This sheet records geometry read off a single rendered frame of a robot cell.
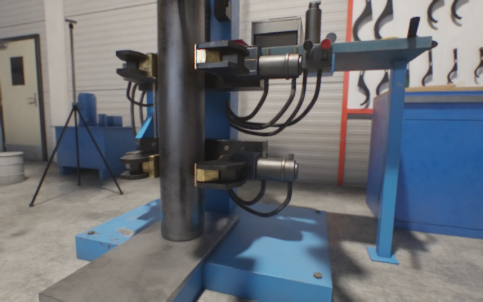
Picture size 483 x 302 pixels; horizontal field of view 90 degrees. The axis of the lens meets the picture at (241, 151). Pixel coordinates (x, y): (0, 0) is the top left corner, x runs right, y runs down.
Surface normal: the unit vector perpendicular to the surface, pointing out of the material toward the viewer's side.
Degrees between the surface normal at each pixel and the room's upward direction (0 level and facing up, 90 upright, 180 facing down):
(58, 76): 90
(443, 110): 90
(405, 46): 90
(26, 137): 90
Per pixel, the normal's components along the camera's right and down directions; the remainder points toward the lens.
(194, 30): 0.70, 0.09
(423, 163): -0.29, 0.10
